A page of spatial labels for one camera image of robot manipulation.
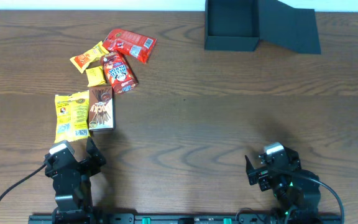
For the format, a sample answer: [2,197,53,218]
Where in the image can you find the red candy bag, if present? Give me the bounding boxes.
[103,29,157,63]

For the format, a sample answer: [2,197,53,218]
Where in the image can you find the yellow snack bag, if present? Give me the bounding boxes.
[55,90,90,143]

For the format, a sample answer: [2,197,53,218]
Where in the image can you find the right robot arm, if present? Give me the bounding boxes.
[245,146,323,223]

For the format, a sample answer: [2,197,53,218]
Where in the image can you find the orange yellow candy wrapper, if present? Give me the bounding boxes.
[70,41,109,73]

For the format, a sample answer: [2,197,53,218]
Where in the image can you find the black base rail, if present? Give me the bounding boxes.
[28,213,341,224]

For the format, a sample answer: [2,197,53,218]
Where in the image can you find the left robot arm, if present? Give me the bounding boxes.
[44,137,106,223]

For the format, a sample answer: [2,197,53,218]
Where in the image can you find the black gift box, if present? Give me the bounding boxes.
[204,0,321,54]

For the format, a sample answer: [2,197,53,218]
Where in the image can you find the small yellow snack packet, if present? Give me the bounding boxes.
[85,66,106,87]

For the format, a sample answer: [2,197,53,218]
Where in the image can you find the brown Pocky box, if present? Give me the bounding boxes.
[88,85,115,131]

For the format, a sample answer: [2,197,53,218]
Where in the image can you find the red Hello Panda box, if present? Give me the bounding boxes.
[99,51,138,94]

